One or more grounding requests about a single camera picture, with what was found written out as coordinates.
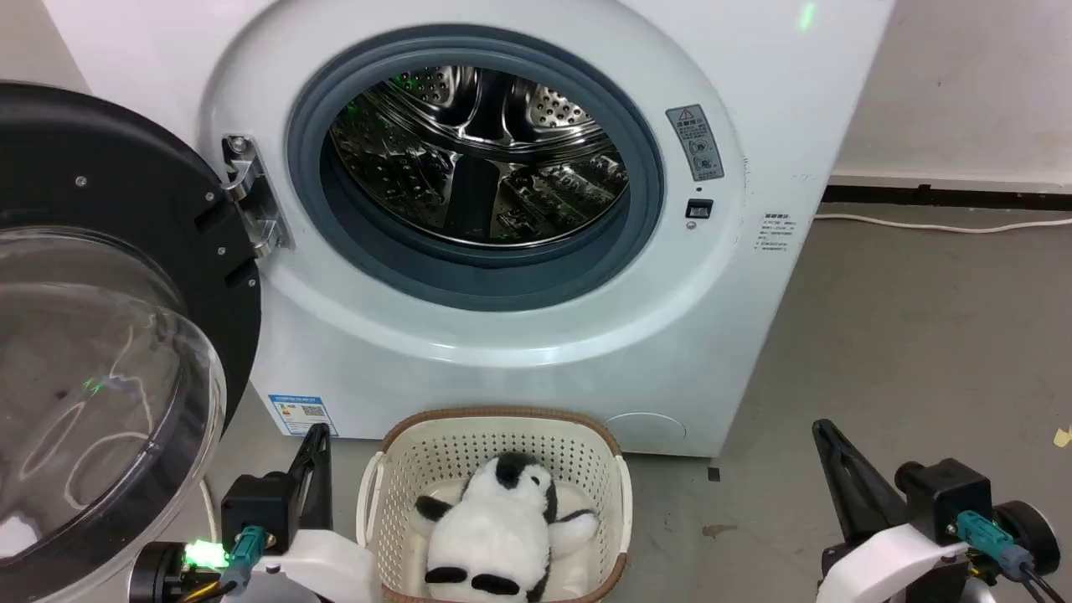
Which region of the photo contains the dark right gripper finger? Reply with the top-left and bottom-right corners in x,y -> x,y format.
812,421 -> 880,544
819,419 -> 912,537

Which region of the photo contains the teal gripper cable plug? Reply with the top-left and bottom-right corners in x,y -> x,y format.
956,511 -> 1035,580
219,526 -> 267,597

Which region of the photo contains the black white plush penguin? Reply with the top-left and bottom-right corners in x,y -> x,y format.
413,452 -> 600,603

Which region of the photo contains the teal right gripper cable plug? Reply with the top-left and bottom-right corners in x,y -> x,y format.
956,511 -> 1035,580

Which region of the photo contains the grey rubber door gasket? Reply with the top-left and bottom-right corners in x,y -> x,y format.
286,24 -> 667,313

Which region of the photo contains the blue energy label sticker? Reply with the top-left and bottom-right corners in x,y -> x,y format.
268,394 -> 338,437

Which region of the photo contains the black washer door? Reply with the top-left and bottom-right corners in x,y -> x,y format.
0,81 -> 263,603

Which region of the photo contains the small text sticker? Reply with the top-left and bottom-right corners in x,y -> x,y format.
756,212 -> 796,253

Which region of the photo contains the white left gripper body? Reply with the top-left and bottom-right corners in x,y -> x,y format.
266,528 -> 382,603

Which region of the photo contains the steel washing machine drum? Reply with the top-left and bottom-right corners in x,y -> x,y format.
329,65 -> 631,249

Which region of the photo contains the teal left gripper cable plug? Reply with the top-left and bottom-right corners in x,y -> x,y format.
219,526 -> 267,597

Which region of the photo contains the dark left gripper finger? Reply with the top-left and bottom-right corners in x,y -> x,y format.
287,424 -> 323,530
301,424 -> 334,532

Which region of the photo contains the black wall baseboard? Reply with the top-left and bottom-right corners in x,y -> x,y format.
821,185 -> 1072,210

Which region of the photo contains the white floor cable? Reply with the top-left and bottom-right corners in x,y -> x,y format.
812,213 -> 1072,235

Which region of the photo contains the chrome door hinge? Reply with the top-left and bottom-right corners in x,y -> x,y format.
221,134 -> 294,259

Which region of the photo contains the white front-load washing machine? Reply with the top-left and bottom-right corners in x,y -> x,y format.
42,0 -> 897,460

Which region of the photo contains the white perforated laundry basket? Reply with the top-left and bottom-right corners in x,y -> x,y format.
356,407 -> 631,603

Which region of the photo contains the grey warning sticker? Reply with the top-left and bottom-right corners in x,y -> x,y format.
666,104 -> 725,183

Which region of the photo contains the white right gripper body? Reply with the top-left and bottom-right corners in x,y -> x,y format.
817,523 -> 977,603

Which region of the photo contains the round filter cover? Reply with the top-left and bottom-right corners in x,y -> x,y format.
603,411 -> 688,445

